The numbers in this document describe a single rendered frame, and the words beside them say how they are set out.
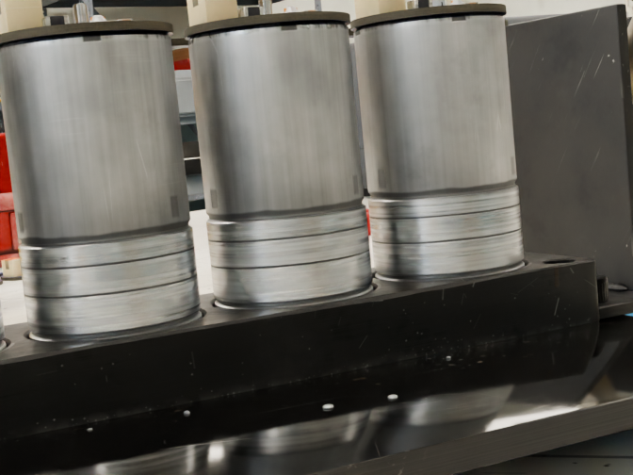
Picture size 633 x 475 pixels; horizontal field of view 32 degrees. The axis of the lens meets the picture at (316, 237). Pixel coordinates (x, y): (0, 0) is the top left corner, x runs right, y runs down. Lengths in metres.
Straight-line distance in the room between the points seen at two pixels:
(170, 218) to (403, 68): 0.04
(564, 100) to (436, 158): 0.09
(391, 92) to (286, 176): 0.02
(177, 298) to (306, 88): 0.03
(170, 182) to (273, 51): 0.02
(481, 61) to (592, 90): 0.08
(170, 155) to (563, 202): 0.13
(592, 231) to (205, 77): 0.12
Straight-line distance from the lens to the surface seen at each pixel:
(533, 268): 0.18
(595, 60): 0.25
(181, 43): 0.18
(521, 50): 0.27
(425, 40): 0.17
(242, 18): 0.16
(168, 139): 0.15
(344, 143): 0.16
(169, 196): 0.15
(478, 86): 0.17
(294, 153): 0.16
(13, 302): 0.37
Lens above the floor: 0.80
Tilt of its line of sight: 6 degrees down
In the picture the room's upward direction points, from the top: 6 degrees counter-clockwise
